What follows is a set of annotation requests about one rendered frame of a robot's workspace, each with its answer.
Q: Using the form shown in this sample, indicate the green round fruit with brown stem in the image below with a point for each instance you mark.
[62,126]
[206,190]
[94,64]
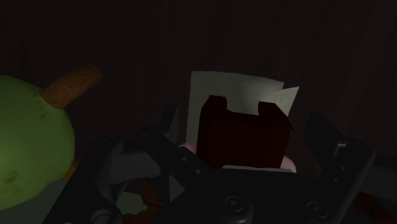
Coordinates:
[31,136]

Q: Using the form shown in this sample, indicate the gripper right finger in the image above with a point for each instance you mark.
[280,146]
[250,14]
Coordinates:
[350,167]

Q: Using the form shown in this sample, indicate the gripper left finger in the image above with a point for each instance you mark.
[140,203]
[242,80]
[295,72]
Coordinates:
[93,173]

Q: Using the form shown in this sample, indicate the dark red holder with white paper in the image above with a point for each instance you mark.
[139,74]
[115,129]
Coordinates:
[242,139]

